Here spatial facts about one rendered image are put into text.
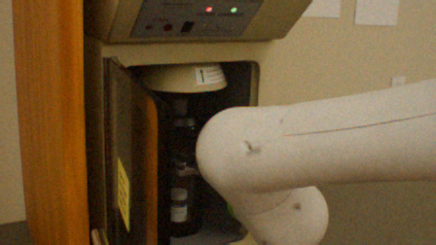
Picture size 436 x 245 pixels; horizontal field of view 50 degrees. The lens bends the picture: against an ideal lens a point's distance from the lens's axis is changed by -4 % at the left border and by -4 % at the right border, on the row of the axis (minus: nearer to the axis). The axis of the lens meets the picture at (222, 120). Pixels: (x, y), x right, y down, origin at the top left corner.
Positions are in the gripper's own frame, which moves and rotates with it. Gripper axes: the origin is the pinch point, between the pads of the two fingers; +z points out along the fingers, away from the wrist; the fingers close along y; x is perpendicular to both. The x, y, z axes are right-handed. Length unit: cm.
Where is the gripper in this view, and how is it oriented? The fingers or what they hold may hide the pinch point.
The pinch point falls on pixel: (179, 143)
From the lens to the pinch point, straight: 93.9
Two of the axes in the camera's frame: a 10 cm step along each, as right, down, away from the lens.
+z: -4.9, -2.5, 8.3
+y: -8.7, 0.9, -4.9
